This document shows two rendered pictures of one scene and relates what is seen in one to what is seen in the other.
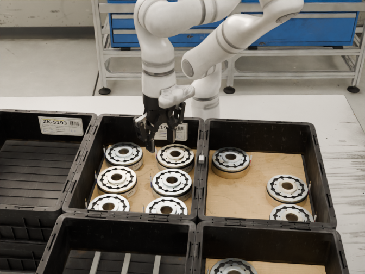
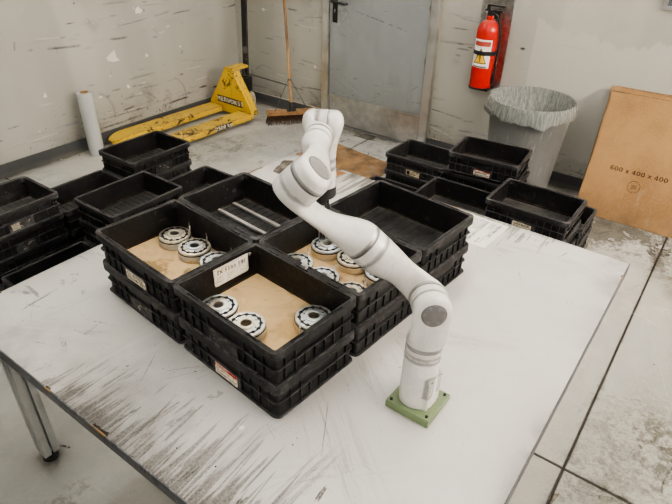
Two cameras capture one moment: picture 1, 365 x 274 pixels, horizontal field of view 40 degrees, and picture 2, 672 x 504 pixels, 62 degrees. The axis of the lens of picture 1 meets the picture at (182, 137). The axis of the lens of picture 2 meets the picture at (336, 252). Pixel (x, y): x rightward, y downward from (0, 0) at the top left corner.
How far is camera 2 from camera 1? 2.07 m
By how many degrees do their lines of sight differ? 95
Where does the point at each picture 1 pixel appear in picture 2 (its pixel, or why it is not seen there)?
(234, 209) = (269, 301)
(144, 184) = (343, 277)
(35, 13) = not seen: outside the picture
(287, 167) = not seen: hidden behind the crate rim
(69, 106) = (562, 334)
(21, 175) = (410, 236)
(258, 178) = (282, 332)
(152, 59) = not seen: hidden behind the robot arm
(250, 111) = (448, 484)
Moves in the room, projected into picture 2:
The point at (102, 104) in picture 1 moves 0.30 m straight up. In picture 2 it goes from (553, 358) to (580, 272)
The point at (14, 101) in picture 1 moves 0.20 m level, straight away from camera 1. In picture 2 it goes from (595, 304) to (662, 316)
